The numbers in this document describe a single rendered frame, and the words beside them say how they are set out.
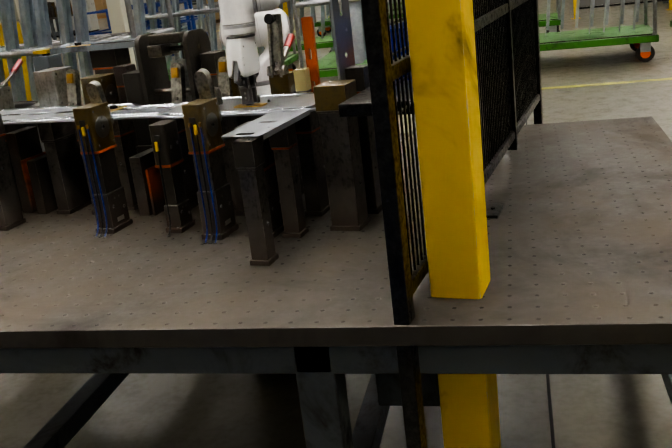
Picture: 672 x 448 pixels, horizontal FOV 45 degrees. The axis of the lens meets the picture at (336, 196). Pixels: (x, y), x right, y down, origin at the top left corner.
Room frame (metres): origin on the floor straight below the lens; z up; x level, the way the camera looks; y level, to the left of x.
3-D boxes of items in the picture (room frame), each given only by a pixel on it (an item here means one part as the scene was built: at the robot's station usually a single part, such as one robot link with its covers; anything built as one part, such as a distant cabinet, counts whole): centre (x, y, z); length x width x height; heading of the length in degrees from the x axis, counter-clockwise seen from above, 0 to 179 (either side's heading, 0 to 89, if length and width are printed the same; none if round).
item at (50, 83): (2.61, 0.84, 0.90); 0.13 x 0.08 x 0.41; 157
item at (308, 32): (2.24, 0.02, 0.95); 0.03 x 0.01 x 0.50; 67
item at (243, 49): (2.09, 0.19, 1.14); 0.10 x 0.07 x 0.11; 157
